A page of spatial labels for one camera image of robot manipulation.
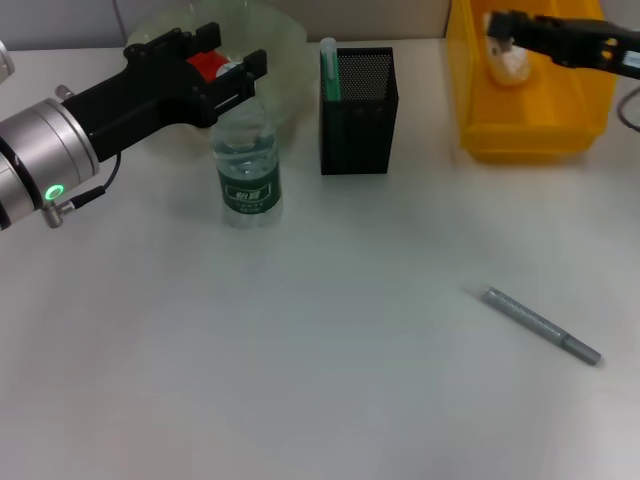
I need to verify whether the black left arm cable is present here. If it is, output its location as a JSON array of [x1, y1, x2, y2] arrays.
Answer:
[[69, 149, 123, 207]]

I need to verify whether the white paper ball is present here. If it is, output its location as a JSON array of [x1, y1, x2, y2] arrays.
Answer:
[[487, 42, 532, 87]]

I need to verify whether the pale green glass fruit plate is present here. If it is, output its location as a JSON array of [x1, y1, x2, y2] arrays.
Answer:
[[127, 0, 309, 149]]

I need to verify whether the red-orange toy orange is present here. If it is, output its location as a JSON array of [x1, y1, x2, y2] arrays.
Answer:
[[187, 49, 236, 82]]

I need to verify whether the mint green pen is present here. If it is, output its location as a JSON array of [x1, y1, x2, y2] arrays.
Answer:
[[319, 37, 342, 101]]

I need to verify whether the grey marker pen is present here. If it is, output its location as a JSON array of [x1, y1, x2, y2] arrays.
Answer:
[[480, 285, 603, 367]]

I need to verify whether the black mesh pen holder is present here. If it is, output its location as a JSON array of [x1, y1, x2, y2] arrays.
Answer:
[[319, 47, 401, 176]]

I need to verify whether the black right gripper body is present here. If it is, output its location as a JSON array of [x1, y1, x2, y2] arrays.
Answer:
[[544, 17, 640, 81]]

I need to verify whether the yellow plastic bin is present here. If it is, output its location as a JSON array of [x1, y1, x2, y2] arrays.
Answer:
[[446, 0, 617, 162]]

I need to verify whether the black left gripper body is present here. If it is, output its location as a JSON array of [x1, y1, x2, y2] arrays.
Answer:
[[62, 29, 219, 162]]

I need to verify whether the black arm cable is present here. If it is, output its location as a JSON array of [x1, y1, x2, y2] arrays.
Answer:
[[69, 149, 123, 207], [617, 84, 640, 132]]

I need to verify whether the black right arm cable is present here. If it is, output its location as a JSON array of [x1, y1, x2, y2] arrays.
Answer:
[[617, 84, 640, 132]]

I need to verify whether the clear green-label water bottle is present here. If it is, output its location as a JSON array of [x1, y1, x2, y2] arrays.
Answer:
[[215, 62, 284, 229]]

